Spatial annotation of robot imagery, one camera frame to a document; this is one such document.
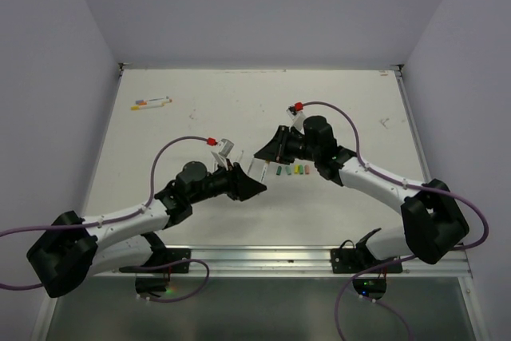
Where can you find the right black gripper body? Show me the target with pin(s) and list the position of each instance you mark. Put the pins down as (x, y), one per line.
(296, 145)

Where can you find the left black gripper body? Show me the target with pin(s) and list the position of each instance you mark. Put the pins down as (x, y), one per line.
(217, 183)

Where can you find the orange capped marker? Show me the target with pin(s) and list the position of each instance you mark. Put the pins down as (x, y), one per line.
(264, 172)

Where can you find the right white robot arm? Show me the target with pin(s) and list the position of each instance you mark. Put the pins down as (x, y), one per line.
(432, 222)

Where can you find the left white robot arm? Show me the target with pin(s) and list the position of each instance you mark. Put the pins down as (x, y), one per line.
(72, 248)

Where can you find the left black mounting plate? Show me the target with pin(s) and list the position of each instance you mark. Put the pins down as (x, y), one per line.
(164, 261)

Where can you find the black mounting plate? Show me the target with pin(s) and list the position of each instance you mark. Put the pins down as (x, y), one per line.
(164, 261)
(351, 260)

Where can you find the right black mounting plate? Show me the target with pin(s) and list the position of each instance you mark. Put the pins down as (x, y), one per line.
(351, 260)

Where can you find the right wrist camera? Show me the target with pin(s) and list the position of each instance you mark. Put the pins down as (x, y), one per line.
(297, 116)

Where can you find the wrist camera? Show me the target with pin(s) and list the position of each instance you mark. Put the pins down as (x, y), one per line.
(297, 116)
(220, 151)

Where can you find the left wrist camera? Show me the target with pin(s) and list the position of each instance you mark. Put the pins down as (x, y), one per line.
(220, 151)

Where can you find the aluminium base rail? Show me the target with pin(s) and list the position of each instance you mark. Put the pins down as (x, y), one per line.
(270, 261)

